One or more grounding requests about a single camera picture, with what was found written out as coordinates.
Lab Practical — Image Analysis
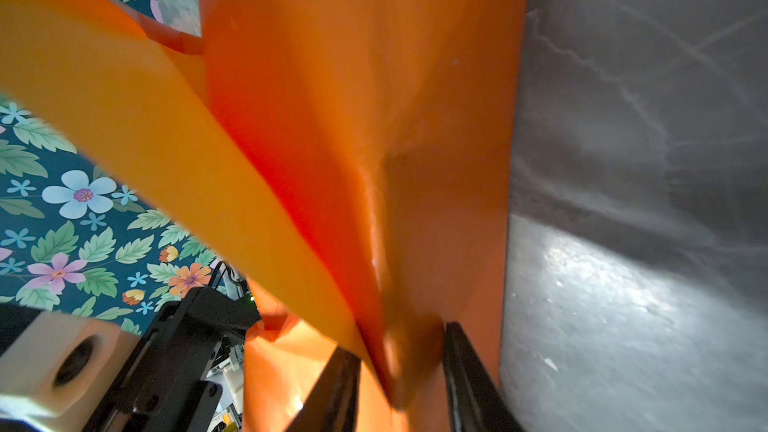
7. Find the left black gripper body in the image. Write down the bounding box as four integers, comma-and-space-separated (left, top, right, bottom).
83, 287, 260, 431

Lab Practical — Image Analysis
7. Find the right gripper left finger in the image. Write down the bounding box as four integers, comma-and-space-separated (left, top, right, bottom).
285, 347, 361, 432

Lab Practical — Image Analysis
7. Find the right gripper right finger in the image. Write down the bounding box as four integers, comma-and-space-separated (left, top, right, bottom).
442, 322, 524, 432

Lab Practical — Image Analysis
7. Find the yellow orange wrapping paper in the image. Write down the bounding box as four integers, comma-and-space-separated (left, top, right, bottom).
1, 0, 525, 431

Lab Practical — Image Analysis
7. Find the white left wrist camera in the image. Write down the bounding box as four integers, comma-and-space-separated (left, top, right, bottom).
1, 304, 140, 431

